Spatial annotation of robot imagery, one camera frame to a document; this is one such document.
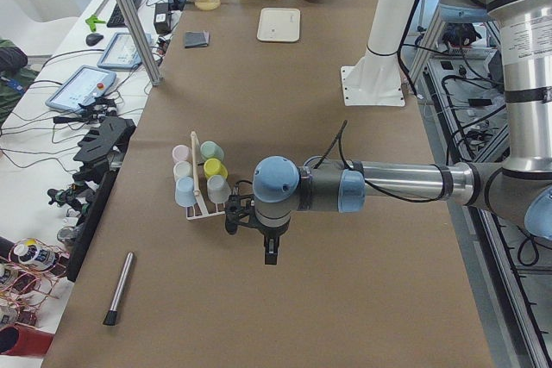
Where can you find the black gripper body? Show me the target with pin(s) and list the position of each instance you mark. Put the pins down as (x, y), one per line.
(270, 233)

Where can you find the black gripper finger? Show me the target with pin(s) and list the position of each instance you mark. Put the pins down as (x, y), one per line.
(270, 245)

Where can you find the green cup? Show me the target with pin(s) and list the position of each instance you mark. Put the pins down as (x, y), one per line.
(210, 150)

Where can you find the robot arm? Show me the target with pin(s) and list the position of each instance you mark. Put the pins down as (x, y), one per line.
(517, 189)

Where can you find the grey cup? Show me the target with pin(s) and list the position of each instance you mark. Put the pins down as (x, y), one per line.
(218, 189)

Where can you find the yellow cup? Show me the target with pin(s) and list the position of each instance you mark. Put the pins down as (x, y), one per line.
(213, 167)

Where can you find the light blue cup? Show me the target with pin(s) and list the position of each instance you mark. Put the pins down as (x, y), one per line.
(184, 192)

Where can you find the cream white cup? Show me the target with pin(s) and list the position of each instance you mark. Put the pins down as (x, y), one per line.
(182, 169)

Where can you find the pink cup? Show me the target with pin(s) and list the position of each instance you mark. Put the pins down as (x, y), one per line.
(181, 153)

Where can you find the cream rabbit tray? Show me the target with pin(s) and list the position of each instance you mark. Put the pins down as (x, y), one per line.
(279, 25)

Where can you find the metal cylinder with black tip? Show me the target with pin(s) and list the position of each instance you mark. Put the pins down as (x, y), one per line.
(111, 317)

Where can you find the grey folded cloth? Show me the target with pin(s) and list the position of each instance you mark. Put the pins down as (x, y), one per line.
(193, 39)

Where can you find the far teach pendant tablet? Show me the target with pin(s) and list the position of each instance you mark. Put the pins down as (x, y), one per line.
(121, 53)

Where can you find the teach pendant tablet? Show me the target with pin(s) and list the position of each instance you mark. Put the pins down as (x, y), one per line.
(121, 53)
(85, 85)

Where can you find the near teach pendant tablet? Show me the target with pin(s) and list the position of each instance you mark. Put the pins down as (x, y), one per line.
(85, 85)

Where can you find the black power adapter box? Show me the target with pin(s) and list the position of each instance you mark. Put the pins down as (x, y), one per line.
(162, 18)

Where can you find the white label bottle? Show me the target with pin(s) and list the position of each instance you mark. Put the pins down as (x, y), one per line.
(35, 256)

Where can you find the black computer mouse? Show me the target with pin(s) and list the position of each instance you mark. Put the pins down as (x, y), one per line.
(93, 38)

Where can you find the red cylinder container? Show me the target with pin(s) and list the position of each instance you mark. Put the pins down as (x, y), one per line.
(20, 341)

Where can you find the green plastic clamp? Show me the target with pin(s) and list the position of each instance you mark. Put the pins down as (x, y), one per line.
(92, 22)

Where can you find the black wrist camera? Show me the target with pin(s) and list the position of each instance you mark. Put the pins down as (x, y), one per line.
(240, 211)

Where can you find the white wire cup rack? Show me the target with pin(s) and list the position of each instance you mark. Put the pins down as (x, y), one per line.
(199, 209)

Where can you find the black perforated bracket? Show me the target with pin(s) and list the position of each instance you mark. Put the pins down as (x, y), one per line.
(112, 132)

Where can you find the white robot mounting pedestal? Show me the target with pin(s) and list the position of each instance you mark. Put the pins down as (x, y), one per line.
(375, 80)

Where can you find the aluminium frame post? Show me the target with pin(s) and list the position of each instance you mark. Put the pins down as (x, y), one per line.
(139, 37)

